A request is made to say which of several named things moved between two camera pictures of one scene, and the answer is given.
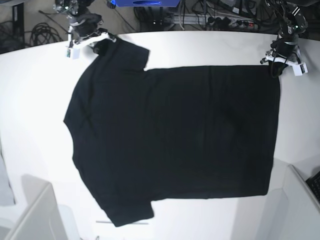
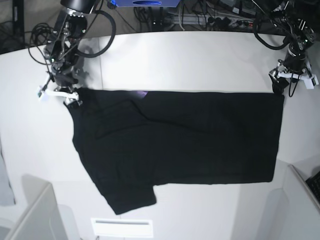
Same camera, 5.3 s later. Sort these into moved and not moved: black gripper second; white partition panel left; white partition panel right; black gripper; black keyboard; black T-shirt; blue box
Moved: black T-shirt; black gripper second; black gripper
Not moved: white partition panel left; black keyboard; blue box; white partition panel right
